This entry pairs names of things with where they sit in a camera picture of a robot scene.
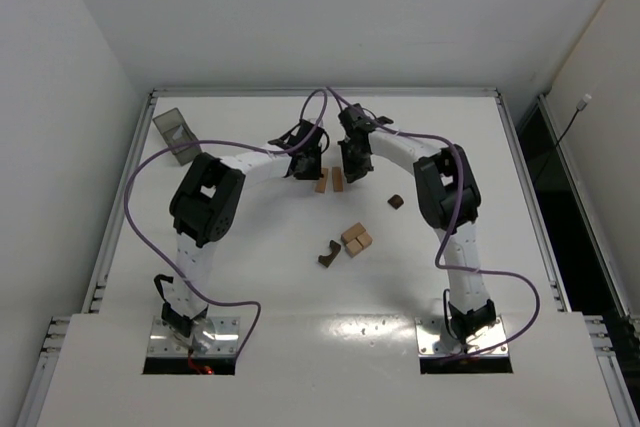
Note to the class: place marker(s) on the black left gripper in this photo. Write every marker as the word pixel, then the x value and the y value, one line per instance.
pixel 308 166

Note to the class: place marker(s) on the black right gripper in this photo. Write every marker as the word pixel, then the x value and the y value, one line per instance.
pixel 355 163

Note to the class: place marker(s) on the long wood block plain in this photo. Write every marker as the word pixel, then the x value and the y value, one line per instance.
pixel 337 179

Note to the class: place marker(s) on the long wood block printed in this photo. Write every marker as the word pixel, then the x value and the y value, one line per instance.
pixel 322 181

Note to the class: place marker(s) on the dark brown half-round block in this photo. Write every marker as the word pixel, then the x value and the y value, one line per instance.
pixel 396 201

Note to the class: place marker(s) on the wide light wood block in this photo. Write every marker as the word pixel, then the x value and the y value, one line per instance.
pixel 352 233

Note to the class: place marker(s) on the light wood cube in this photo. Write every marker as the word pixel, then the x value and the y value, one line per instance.
pixel 353 247
pixel 365 240

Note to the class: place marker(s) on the clear smoky plastic box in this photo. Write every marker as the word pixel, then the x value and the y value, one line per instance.
pixel 178 136

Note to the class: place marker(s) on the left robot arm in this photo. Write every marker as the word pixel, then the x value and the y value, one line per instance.
pixel 205 204

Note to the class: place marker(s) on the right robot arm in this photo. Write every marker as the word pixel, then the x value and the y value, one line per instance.
pixel 448 199

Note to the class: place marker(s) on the dark brown arch block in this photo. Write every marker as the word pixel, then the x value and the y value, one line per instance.
pixel 327 259

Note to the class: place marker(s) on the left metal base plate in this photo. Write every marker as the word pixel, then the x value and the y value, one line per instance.
pixel 211 338

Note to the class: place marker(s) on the metal base plate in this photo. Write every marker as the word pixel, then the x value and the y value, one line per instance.
pixel 434 341
pixel 211 338

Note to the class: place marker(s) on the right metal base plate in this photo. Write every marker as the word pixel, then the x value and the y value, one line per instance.
pixel 434 341

